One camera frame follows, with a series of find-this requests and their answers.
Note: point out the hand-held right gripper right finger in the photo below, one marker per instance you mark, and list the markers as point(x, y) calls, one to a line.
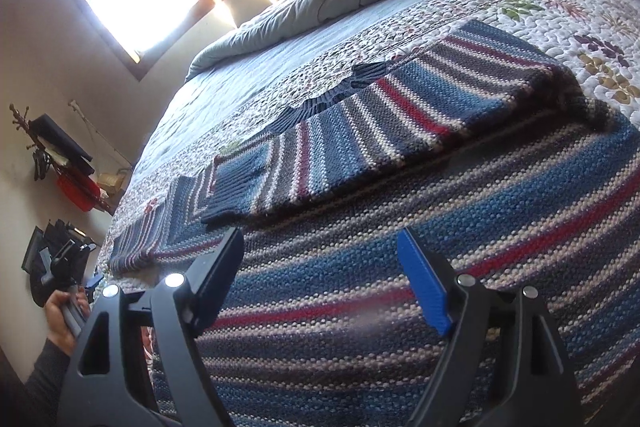
point(425, 287)

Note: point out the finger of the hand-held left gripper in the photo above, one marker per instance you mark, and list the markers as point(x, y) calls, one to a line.
point(94, 282)

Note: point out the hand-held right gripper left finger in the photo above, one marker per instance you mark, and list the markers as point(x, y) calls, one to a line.
point(222, 274)

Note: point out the striped knit sweater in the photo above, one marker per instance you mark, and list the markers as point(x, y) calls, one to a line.
point(400, 227)

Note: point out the person's left hand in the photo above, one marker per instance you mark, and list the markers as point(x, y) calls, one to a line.
point(57, 324)

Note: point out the red bag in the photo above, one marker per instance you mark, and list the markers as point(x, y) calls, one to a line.
point(77, 189)

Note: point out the beige box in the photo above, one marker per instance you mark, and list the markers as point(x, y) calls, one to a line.
point(112, 182)

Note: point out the black bag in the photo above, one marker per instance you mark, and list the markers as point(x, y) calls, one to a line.
point(60, 139)

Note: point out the wooden coat rack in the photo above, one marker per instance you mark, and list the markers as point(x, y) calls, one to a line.
point(30, 137)

